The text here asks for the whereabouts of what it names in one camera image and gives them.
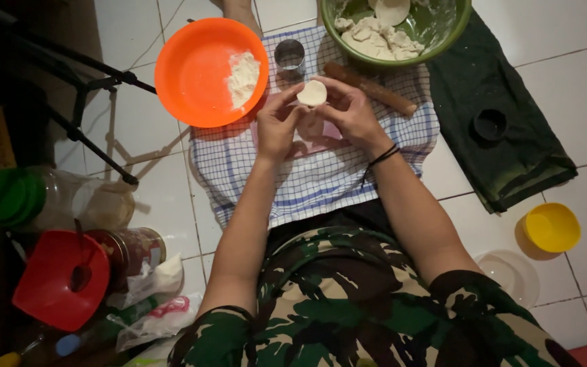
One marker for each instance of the red plastic container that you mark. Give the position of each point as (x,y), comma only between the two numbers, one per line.
(59,280)

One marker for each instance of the blue bottle cap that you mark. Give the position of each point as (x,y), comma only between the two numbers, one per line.
(68,344)

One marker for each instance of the person's right hand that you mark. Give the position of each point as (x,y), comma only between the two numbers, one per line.
(352,117)

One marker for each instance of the clear plastic lid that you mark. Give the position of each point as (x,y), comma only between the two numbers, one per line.
(510,275)

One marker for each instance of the dark green towel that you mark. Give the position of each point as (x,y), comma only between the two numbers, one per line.
(492,127)

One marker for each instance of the brown wooden rolling pin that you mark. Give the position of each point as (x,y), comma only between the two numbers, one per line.
(375,89)

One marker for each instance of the person's left hand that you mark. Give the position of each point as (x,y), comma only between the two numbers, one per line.
(275,130)

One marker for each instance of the lump of white dough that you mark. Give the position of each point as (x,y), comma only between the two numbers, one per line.
(377,41)

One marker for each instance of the clear jar with green lid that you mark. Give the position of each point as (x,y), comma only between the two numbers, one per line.
(44,199)

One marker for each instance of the pink plastic board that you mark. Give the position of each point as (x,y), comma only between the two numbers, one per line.
(319,140)

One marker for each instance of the green plastic bowl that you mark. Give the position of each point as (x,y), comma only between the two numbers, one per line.
(428,28)

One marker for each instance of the yellow plastic cup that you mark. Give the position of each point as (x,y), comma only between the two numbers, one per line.
(549,229)

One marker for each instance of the yellow bottle cap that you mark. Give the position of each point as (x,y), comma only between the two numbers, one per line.
(7,360)

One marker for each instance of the white plastic bag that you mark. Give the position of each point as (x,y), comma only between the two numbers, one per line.
(153,283)

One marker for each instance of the black wrist band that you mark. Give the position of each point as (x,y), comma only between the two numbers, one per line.
(382,155)

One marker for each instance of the flat dough round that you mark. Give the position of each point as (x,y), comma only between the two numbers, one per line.
(391,10)

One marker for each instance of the red tin can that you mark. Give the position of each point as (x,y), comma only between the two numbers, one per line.
(133,255)

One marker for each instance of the black tripod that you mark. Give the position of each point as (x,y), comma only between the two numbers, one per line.
(69,86)

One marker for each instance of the dark metal spoon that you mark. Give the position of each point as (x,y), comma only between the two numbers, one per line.
(80,270)

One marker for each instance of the orange plastic bowl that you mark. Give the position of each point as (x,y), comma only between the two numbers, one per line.
(199,76)

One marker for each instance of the camouflage shirt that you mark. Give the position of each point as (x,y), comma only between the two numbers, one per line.
(365,306)

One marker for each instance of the heap of white flour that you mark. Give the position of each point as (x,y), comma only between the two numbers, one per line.
(243,76)

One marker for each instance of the small black round lid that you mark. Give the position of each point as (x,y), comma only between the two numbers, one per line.
(490,125)

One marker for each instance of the clear bag with red print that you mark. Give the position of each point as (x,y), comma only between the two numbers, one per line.
(158,321)

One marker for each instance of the blue checked white cloth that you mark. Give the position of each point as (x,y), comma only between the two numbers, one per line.
(319,173)

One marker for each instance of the round dough disc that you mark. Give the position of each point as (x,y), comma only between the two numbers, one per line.
(312,94)

